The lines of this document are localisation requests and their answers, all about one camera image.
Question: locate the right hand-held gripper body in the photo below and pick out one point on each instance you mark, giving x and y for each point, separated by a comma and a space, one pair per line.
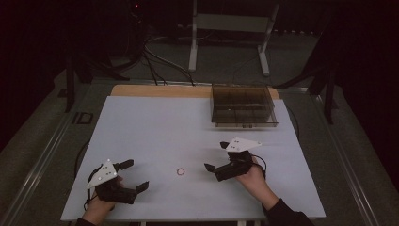
235, 166

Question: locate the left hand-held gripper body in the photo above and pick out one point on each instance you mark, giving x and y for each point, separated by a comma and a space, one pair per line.
105, 175

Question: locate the dark transparent drawer box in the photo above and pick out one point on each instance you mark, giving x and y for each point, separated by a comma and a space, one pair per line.
243, 103

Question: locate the person's right hand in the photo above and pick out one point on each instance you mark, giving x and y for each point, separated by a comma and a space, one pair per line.
255, 183

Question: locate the person's left hand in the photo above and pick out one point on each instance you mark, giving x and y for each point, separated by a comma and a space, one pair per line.
97, 210

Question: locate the white table mat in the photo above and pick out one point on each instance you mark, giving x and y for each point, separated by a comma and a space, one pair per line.
172, 135

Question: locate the black stand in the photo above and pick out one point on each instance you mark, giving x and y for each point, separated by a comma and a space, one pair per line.
327, 94
70, 88

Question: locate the white metal stand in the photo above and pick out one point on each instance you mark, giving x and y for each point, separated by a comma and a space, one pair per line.
230, 23

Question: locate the aluminium floor rail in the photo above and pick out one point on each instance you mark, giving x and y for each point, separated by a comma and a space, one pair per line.
345, 163
40, 166

